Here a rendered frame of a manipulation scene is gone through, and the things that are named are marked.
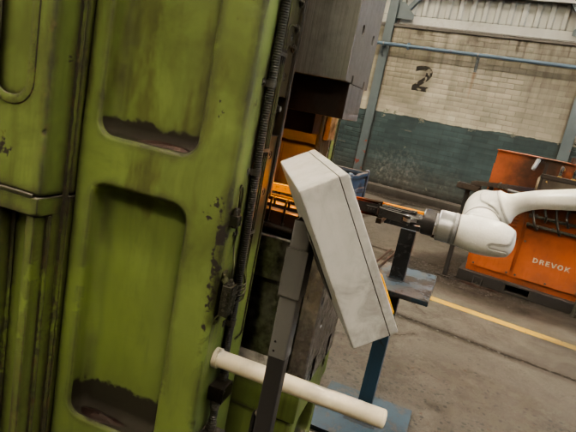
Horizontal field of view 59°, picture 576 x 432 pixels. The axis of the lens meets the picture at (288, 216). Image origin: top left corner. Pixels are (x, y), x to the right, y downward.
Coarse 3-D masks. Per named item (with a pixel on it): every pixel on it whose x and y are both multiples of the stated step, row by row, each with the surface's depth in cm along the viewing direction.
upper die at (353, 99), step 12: (300, 84) 138; (312, 84) 137; (324, 84) 136; (336, 84) 135; (348, 84) 134; (300, 96) 138; (312, 96) 137; (324, 96) 136; (336, 96) 135; (348, 96) 136; (360, 96) 150; (288, 108) 140; (300, 108) 139; (312, 108) 138; (324, 108) 137; (336, 108) 136; (348, 108) 139
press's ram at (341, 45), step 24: (312, 0) 129; (336, 0) 127; (360, 0) 125; (384, 0) 148; (312, 24) 129; (336, 24) 127; (360, 24) 128; (312, 48) 130; (336, 48) 128; (360, 48) 135; (312, 72) 131; (336, 72) 129; (360, 72) 142
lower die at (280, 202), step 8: (272, 192) 166; (280, 200) 155; (272, 208) 147; (280, 208) 150; (288, 208) 149; (296, 208) 149; (272, 216) 146; (280, 216) 145; (288, 216) 144; (296, 216) 144; (288, 224) 145
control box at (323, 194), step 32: (288, 160) 105; (320, 160) 93; (320, 192) 76; (352, 192) 76; (320, 224) 77; (352, 224) 77; (320, 256) 81; (352, 256) 78; (352, 288) 80; (384, 288) 80; (352, 320) 81; (384, 320) 82
